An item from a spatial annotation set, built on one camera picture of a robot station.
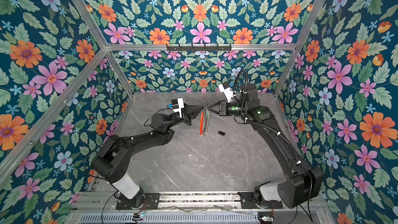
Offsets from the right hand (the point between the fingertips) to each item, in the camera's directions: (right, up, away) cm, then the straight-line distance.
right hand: (210, 107), depth 67 cm
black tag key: (+7, -17, +31) cm, 36 cm away
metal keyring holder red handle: (-4, -7, +1) cm, 8 cm away
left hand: (-3, +1, -3) cm, 4 cm away
